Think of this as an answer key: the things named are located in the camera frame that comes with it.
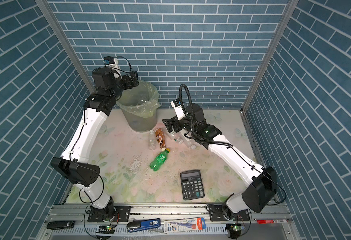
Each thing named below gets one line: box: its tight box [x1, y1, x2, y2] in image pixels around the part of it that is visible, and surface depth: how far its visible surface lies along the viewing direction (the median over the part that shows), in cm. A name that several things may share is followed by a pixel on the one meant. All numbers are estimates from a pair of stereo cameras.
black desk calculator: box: [180, 169, 205, 201], surface depth 83 cm
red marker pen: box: [257, 219, 288, 224], surface depth 72 cm
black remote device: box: [46, 221, 76, 229], surface depth 70 cm
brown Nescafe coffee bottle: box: [154, 128, 166, 151], surface depth 100 cm
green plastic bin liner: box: [116, 80, 161, 118], surface depth 90 cm
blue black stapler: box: [126, 218, 161, 233], surface depth 70 cm
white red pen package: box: [164, 217, 207, 233], surface depth 71 cm
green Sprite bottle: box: [150, 148, 171, 172], surface depth 90 cm
